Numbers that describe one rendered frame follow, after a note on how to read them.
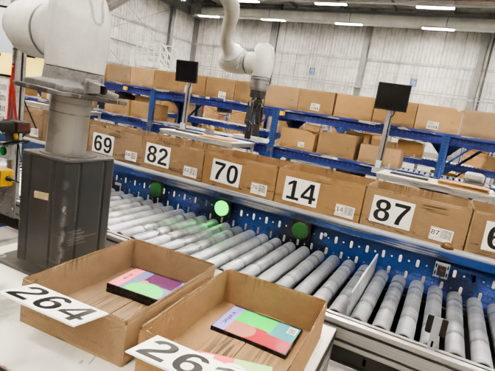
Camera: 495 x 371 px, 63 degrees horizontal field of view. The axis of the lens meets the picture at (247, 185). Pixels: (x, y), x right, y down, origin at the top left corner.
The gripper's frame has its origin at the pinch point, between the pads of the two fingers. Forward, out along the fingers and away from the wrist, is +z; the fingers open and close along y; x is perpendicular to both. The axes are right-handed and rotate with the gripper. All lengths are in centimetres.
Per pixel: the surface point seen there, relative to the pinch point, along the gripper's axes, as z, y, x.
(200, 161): 17.9, -8.2, 21.3
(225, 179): 23.9, -8.5, 6.2
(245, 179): 21.6, -8.3, -4.6
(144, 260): 37, -86, -13
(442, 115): -42, 444, -66
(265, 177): 18.1, -8.2, -14.3
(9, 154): 23, -71, 75
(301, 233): 37, -16, -38
